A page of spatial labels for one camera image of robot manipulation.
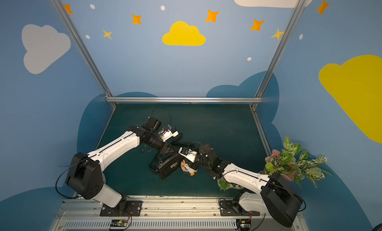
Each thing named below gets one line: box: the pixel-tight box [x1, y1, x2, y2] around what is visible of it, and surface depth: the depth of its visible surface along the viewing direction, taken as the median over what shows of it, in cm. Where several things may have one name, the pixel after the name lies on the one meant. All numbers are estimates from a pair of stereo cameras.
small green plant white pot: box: [217, 179, 244, 192], surface depth 80 cm
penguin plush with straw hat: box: [180, 159, 198, 177], surface depth 82 cm
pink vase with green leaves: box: [262, 135, 333, 189], surface depth 64 cm
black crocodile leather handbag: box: [149, 147, 184, 180], surface depth 80 cm
